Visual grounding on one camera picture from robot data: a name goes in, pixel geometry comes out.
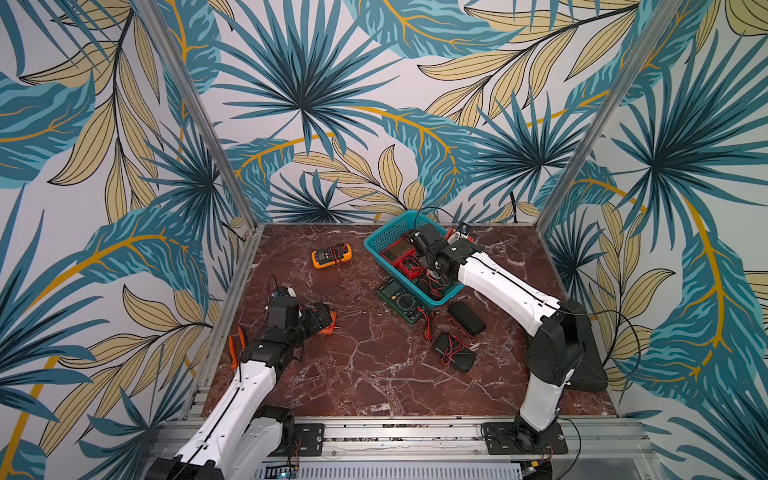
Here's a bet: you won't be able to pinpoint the green multimeter face down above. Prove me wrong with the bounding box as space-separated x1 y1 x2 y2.
413 273 451 301

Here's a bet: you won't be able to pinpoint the orange multimeter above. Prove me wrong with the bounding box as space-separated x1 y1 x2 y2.
302 302 337 336

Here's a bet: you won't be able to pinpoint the green black dial multimeter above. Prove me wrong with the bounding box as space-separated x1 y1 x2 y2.
376 278 435 325

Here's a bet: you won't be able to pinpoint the yellow multimeter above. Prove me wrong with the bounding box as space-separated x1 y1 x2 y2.
311 243 353 270

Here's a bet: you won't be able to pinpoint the small black multimeter with leads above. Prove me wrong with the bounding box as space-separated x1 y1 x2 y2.
432 332 476 373

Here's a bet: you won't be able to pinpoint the red multimeter with display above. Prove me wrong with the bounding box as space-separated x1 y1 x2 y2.
395 251 425 281

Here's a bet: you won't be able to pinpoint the large red multimeter taped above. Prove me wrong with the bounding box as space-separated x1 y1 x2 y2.
380 236 415 265

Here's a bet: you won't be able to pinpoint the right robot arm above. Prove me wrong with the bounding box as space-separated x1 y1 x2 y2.
406 224 586 435

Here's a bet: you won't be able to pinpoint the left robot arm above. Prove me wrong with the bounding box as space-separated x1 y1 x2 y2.
145 295 336 479

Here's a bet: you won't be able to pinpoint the teal plastic basket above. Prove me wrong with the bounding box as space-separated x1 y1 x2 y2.
364 210 464 308

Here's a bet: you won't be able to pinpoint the black multimeter under basket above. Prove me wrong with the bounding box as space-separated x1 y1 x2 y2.
448 301 487 338

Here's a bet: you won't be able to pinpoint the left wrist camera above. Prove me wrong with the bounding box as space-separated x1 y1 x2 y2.
271 286 296 298

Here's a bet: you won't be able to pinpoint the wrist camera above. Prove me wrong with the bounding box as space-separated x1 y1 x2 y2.
445 222 473 244
271 286 296 298

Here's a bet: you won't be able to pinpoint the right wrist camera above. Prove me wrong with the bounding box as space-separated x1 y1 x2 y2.
445 222 473 244

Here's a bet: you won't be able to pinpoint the orange handled pliers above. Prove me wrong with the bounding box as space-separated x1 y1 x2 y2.
228 326 247 371

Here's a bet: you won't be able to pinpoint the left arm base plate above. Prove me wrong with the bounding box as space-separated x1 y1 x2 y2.
281 423 325 457

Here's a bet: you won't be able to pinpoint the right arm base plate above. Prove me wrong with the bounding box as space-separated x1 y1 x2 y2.
480 422 569 457

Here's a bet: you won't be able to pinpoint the right aluminium corner post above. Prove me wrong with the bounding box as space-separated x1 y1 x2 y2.
535 0 682 234

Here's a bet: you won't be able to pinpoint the aluminium corner post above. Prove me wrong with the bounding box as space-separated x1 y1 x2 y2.
135 0 258 231
535 0 682 234

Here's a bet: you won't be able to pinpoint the aluminium front rail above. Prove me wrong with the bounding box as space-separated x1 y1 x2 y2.
153 416 665 479

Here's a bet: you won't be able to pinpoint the left aluminium corner post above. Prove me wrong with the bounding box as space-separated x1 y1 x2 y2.
135 0 258 231

